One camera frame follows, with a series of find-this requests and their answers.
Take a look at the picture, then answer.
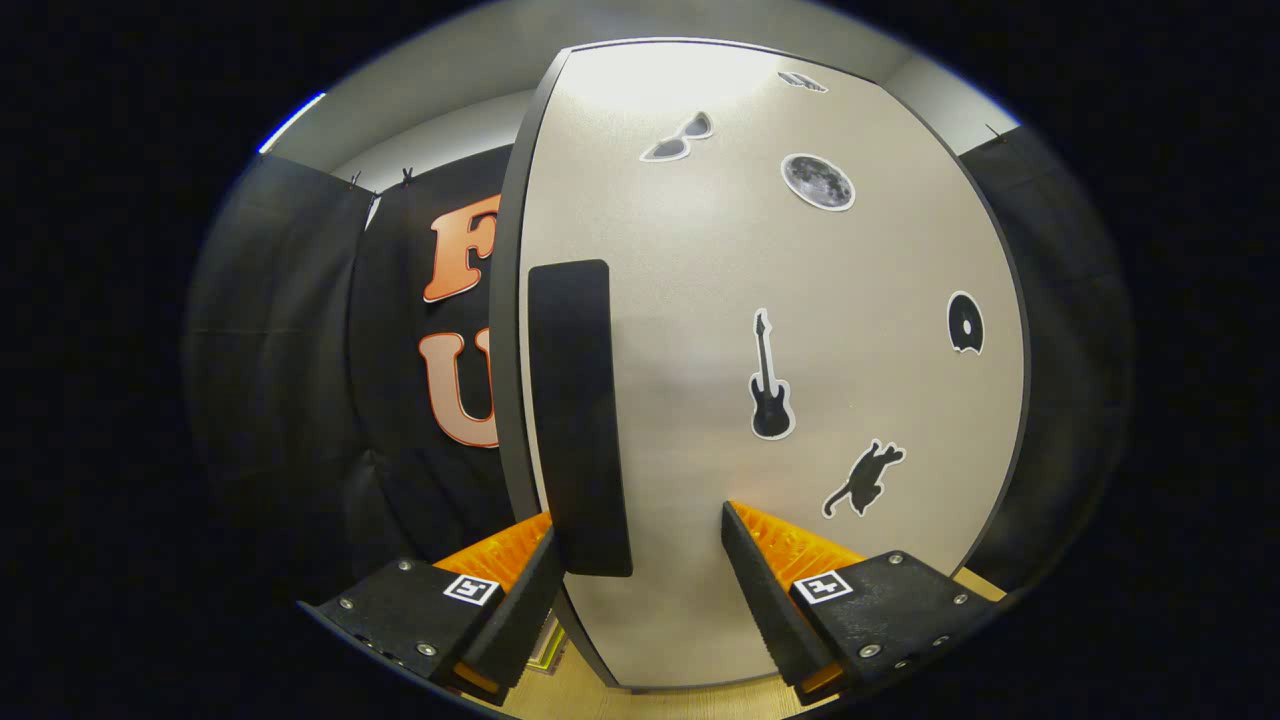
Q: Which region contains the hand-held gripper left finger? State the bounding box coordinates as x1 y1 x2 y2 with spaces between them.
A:
298 512 569 707

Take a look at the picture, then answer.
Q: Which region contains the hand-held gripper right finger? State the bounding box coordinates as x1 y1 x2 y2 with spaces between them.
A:
720 500 1001 701

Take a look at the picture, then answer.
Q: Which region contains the black door handle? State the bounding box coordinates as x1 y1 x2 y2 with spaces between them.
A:
527 259 634 578

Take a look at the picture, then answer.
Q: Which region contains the grey shoe cabinet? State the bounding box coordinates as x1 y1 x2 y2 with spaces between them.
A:
488 38 1033 691

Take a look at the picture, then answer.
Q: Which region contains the yellow-edged book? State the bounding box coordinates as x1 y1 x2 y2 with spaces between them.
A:
530 615 569 673

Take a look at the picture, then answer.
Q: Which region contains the black backdrop cloth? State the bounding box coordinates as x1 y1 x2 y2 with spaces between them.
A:
183 125 1136 601

